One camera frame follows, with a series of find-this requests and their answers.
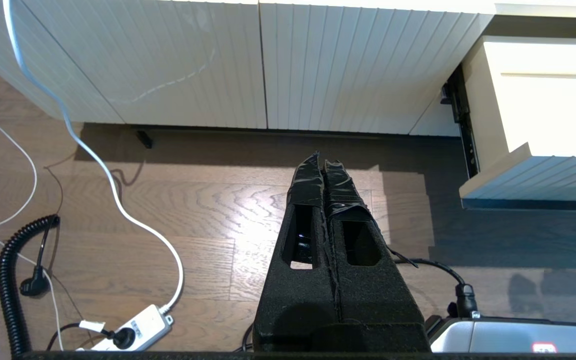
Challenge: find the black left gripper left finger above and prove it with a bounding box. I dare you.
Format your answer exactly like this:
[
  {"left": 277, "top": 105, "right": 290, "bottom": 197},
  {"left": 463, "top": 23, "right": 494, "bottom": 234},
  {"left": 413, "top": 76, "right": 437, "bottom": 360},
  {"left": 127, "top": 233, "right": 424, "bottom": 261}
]
[{"left": 253, "top": 152, "right": 341, "bottom": 352}]

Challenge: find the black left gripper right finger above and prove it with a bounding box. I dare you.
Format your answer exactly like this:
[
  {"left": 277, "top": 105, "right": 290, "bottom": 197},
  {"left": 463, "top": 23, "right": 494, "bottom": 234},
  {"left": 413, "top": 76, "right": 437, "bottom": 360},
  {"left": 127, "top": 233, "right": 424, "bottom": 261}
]
[{"left": 324, "top": 160, "right": 431, "bottom": 352}]

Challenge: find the white fluted drawer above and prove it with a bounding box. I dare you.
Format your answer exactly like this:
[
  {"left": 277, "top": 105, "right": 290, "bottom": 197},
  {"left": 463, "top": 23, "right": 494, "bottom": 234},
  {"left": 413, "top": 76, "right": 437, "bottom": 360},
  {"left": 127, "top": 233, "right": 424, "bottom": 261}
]
[{"left": 459, "top": 35, "right": 576, "bottom": 212}]

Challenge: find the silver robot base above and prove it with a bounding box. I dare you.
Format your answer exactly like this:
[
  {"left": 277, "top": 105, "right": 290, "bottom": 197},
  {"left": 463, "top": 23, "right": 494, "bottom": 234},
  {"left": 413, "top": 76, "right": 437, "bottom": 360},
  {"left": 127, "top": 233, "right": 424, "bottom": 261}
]
[{"left": 428, "top": 315, "right": 576, "bottom": 354}]

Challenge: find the white TV cabinet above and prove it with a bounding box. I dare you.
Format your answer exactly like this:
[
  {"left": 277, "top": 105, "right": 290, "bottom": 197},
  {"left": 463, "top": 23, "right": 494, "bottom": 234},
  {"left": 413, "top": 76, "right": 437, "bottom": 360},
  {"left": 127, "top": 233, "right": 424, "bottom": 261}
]
[{"left": 0, "top": 0, "right": 576, "bottom": 150}]

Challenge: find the white power strip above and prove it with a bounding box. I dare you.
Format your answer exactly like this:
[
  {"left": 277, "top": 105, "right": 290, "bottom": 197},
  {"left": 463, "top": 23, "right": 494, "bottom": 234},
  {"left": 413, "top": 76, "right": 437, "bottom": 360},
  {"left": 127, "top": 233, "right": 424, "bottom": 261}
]
[{"left": 80, "top": 305, "right": 175, "bottom": 352}]

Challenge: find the black plug in power strip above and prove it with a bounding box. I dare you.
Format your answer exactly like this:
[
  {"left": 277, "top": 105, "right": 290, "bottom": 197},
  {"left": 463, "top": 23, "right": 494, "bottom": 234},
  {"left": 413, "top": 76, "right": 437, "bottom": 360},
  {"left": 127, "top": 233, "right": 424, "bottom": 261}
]
[{"left": 45, "top": 322, "right": 137, "bottom": 351}]

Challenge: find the black cable loop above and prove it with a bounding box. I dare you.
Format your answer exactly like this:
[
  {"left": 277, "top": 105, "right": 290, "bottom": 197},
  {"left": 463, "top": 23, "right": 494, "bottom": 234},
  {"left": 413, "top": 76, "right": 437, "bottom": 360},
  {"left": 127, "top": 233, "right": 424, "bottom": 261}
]
[{"left": 393, "top": 257, "right": 480, "bottom": 319}]

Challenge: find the white power cable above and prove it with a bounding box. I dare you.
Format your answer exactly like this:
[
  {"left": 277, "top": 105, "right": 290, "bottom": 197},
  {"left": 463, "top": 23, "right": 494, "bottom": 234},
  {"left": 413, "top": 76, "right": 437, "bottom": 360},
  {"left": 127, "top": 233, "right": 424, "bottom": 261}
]
[{"left": 0, "top": 0, "right": 185, "bottom": 316}]

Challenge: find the black metal mounting bracket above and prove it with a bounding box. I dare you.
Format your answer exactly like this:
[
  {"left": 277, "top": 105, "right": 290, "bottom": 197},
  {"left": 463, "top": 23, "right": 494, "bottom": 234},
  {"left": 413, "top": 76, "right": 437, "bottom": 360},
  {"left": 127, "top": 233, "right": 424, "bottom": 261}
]
[{"left": 440, "top": 62, "right": 481, "bottom": 180}]

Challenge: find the black plug with thin cord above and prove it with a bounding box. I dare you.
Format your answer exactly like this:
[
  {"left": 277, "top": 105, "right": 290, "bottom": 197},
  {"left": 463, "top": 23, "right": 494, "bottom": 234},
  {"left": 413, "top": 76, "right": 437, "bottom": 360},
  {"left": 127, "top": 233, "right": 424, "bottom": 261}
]
[{"left": 19, "top": 220, "right": 60, "bottom": 300}]

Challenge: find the thin white cable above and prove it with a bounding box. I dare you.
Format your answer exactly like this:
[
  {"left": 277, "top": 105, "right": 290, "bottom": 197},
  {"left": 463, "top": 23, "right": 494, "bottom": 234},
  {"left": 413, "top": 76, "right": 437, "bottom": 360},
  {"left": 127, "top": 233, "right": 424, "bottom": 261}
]
[{"left": 0, "top": 102, "right": 66, "bottom": 351}]

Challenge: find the black coiled cable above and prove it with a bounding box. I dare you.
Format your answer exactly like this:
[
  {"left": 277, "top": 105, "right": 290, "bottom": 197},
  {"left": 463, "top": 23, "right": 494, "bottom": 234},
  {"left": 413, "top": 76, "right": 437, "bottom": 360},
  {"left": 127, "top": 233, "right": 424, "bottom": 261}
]
[{"left": 0, "top": 215, "right": 60, "bottom": 357}]

